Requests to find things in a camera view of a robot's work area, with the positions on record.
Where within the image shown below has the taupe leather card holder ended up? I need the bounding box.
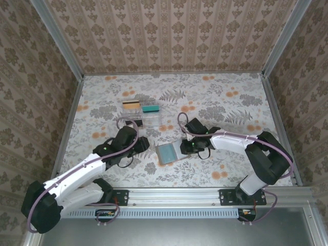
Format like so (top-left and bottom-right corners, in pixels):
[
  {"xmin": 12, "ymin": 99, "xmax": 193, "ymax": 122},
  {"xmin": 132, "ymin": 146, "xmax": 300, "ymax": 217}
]
[{"xmin": 155, "ymin": 139, "xmax": 192, "ymax": 165}]

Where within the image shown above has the clear acrylic card organizer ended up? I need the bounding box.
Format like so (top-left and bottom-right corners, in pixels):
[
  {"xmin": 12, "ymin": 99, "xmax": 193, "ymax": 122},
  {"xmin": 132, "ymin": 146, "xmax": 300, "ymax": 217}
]
[{"xmin": 121, "ymin": 100, "xmax": 165, "ymax": 130}]

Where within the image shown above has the teal plastic card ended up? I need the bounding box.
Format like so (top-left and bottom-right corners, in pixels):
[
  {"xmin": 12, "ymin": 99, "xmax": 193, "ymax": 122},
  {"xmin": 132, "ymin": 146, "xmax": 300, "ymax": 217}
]
[{"xmin": 142, "ymin": 106, "xmax": 161, "ymax": 115}]

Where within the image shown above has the gold card with stripe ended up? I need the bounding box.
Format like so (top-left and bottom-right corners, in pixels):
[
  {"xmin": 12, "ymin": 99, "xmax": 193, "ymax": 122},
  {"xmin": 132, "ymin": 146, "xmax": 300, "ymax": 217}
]
[{"xmin": 122, "ymin": 101, "xmax": 142, "ymax": 111}]

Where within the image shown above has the grey sheet metal panel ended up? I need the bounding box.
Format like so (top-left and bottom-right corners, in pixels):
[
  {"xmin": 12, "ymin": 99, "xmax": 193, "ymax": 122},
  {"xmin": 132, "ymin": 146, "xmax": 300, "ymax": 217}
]
[{"xmin": 23, "ymin": 204, "xmax": 328, "ymax": 246}]

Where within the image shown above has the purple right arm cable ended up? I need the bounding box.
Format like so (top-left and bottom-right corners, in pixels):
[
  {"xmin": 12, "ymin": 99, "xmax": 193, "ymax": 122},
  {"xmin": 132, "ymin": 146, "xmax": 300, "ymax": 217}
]
[{"xmin": 177, "ymin": 112, "xmax": 294, "ymax": 226}]

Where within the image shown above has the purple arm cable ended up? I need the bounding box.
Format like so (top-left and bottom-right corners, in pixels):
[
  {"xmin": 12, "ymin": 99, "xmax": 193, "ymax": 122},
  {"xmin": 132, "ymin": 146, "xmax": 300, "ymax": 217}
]
[
  {"xmin": 177, "ymin": 112, "xmax": 294, "ymax": 226},
  {"xmin": 27, "ymin": 117, "xmax": 140, "ymax": 234}
]

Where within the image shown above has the wide aluminium base rail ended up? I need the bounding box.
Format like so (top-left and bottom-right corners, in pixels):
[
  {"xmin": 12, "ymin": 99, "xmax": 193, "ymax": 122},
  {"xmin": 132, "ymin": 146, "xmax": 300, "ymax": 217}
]
[{"xmin": 37, "ymin": 186, "xmax": 315, "ymax": 209}]

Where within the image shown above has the thin aluminium table edge rail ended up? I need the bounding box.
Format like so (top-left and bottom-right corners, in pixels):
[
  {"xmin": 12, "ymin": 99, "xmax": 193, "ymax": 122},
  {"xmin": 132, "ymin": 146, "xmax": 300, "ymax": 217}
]
[{"xmin": 83, "ymin": 71, "xmax": 264, "ymax": 76}]

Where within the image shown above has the aluminium table side rail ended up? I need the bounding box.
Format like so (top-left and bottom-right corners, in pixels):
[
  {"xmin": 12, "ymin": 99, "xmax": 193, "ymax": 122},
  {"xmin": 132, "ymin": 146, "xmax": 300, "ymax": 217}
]
[
  {"xmin": 262, "ymin": 75, "xmax": 303, "ymax": 187},
  {"xmin": 48, "ymin": 76, "xmax": 85, "ymax": 188}
]

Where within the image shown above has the grey slotted cable duct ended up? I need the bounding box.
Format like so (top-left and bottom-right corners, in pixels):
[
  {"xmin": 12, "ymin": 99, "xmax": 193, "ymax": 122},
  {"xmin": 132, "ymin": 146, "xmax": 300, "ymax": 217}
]
[{"xmin": 47, "ymin": 208, "xmax": 257, "ymax": 219}]

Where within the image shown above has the black cable connector hub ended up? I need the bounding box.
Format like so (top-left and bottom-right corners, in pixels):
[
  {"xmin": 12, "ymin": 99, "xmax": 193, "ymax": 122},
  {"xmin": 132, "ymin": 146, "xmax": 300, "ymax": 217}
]
[
  {"xmin": 95, "ymin": 209, "xmax": 120, "ymax": 223},
  {"xmin": 237, "ymin": 209, "xmax": 257, "ymax": 222}
]

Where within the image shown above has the aluminium frame post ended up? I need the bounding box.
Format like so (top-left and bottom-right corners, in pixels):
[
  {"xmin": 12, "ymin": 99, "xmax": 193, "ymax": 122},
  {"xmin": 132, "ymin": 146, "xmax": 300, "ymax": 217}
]
[
  {"xmin": 261, "ymin": 0, "xmax": 312, "ymax": 77},
  {"xmin": 30, "ymin": 0, "xmax": 85, "ymax": 80}
]

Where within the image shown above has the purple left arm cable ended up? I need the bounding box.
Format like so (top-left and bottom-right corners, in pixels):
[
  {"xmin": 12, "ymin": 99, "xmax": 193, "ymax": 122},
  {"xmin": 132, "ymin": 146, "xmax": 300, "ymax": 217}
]
[{"xmin": 27, "ymin": 117, "xmax": 140, "ymax": 234}]

